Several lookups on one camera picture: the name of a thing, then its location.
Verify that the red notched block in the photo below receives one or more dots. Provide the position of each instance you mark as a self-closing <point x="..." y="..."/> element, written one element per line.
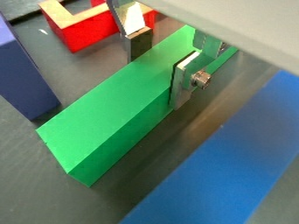
<point x="87" y="27"/>

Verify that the purple upright block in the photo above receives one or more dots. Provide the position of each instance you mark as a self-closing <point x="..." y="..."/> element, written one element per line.
<point x="23" y="86"/>

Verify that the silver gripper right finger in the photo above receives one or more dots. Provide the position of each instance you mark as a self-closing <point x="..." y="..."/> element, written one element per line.
<point x="189" y="70"/>

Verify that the blue flat bar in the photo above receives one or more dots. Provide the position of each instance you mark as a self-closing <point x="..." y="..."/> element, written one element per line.
<point x="224" y="180"/>

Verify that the green rectangular block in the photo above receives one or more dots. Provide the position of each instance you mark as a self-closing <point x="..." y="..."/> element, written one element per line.
<point x="93" y="133"/>

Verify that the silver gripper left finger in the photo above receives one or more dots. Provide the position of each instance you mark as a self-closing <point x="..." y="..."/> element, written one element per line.
<point x="136" y="33"/>

